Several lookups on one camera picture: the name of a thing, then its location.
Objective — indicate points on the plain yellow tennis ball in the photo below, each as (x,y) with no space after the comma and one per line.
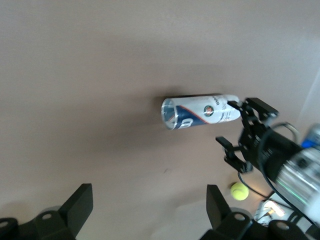
(239,191)

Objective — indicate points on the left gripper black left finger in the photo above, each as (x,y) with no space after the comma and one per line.
(80,207)

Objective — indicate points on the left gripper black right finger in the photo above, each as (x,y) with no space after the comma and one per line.
(216,207)

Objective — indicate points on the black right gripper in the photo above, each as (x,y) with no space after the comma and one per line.
(270,150)

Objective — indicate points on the clear tennis ball can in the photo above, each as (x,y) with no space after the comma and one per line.
(200,112)

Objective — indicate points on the right arm base connector plate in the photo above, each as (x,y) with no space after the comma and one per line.
(271,208)

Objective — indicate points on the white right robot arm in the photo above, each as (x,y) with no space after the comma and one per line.
(297,172)

